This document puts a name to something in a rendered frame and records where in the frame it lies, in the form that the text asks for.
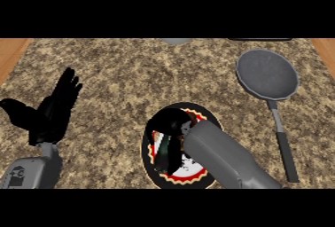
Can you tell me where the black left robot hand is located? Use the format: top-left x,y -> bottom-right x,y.
0,67 -> 84,146

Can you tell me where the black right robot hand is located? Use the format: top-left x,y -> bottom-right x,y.
144,107 -> 193,149

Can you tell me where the dark purple eggplant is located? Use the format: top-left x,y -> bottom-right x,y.
153,131 -> 186,176

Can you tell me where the black plate with red rim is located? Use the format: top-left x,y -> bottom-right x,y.
140,102 -> 225,190

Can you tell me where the grey frying pan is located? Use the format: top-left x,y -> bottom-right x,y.
234,48 -> 301,184

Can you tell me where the grey rounded object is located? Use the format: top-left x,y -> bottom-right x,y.
158,37 -> 193,45

